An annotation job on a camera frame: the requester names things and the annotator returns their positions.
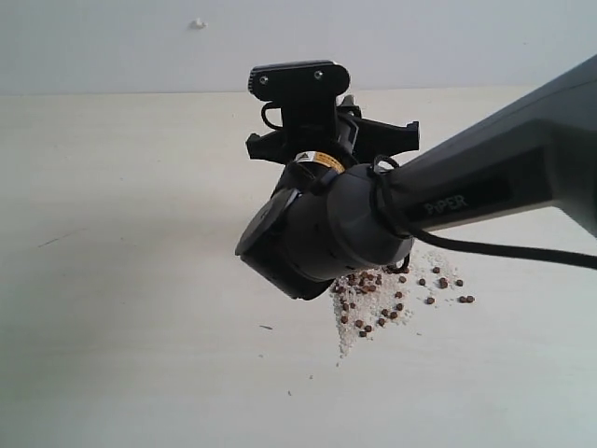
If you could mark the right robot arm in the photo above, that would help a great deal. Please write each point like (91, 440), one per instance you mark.
(356, 193)

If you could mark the scattered rice and brown pellets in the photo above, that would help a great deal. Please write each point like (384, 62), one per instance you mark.
(362, 303)

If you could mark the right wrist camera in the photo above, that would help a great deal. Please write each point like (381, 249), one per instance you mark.
(316, 82)

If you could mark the small white wall hook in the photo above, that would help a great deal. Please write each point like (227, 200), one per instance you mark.
(198, 24)

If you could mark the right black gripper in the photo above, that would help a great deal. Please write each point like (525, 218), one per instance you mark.
(317, 128)

